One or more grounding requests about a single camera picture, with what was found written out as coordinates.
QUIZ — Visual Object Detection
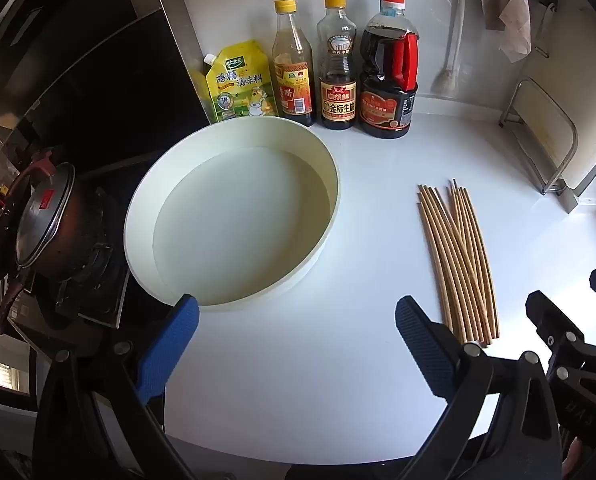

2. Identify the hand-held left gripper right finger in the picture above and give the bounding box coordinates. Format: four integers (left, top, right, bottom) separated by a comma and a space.
395, 296, 564, 480

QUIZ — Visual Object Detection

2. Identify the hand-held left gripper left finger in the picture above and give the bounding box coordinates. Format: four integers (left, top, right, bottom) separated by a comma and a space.
32, 294, 200, 480

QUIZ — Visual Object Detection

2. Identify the pile of wooden chopsticks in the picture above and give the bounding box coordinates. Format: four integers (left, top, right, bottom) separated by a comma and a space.
417, 178, 500, 348

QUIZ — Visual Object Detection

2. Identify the white round basin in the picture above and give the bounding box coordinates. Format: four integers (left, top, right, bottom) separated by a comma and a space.
124, 116, 340, 312

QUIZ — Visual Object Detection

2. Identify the person's right hand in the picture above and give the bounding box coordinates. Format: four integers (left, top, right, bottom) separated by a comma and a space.
562, 437, 586, 476

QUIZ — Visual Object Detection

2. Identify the small grey block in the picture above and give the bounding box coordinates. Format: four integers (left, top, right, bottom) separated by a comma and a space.
559, 186, 580, 214

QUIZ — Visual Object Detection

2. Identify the black gas stove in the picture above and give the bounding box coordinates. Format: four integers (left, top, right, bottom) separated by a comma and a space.
0, 180, 131, 331

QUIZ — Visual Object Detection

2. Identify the metal cutting board rack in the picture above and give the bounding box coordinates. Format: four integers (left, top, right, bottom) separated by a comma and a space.
499, 77, 579, 195

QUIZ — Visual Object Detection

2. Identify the brown pot with steel lid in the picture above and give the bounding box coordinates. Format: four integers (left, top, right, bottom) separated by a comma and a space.
0, 149, 119, 336

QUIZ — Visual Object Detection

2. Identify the yellow-capped soy sauce bottle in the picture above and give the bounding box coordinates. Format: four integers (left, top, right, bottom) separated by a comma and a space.
316, 0, 357, 131

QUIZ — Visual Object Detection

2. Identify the yellow seasoning pouch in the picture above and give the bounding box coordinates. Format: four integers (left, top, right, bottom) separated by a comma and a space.
201, 40, 279, 123

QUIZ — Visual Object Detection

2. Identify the hanging beige cloth rag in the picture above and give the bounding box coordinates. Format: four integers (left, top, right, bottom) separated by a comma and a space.
474, 0, 533, 63

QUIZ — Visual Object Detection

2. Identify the yellow-capped vinegar bottle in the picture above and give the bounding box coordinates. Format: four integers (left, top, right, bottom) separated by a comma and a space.
271, 0, 315, 127

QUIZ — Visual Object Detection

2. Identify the black range hood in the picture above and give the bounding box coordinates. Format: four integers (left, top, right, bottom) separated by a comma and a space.
0, 0, 211, 171

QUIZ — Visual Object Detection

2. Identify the white hanging dish brush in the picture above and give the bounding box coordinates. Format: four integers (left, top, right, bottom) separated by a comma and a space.
431, 0, 466, 96

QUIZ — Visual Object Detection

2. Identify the large red-handled soy sauce jug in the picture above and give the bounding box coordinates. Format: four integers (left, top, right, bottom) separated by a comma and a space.
359, 0, 419, 139

